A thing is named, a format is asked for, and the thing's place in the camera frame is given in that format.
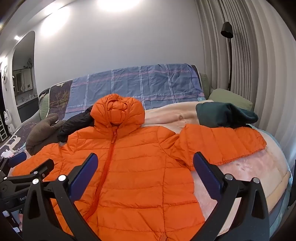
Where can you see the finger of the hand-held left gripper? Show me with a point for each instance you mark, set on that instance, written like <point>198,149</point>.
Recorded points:
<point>17,158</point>
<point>44,166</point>

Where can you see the green pillow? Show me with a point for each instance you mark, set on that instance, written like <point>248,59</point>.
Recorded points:
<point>231,98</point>
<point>44,102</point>

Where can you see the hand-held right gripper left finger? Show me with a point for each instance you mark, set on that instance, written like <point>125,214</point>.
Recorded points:
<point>83,177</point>

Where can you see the black puffer jacket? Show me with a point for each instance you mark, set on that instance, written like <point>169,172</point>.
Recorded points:
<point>74,126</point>

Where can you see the dark patterned quilt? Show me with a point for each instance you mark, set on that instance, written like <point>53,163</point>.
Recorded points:
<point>60,92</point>

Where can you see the light blue bed sheet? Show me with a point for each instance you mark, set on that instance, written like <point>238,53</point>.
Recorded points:
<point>276,144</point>

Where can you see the cream pink fleece blanket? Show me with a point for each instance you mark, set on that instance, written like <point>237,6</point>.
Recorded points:
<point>242,171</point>

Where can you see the white animal figurine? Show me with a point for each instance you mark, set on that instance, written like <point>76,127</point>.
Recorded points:
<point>7,119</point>

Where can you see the orange hooded puffer jacket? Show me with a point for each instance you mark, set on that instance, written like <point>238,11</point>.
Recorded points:
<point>138,162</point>

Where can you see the dark green garment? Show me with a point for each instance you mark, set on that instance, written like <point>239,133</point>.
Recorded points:
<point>219,114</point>

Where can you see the arched wall niche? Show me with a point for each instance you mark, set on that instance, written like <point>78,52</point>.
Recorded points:
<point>23,76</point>

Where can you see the grey pleated curtain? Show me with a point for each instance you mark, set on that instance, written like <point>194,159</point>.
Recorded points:
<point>254,58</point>

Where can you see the brown fleece garment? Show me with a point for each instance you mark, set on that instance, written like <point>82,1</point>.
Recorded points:
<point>41,134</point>

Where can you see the black floor lamp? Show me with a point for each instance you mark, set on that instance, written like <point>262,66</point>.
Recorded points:
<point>226,30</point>

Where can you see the olive cushion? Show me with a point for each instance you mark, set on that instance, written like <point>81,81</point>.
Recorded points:
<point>204,82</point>

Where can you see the blue plaid pillow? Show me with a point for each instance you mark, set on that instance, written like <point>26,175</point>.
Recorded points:
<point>138,81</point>

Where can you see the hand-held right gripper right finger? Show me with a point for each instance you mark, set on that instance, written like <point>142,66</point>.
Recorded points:
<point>207,177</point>

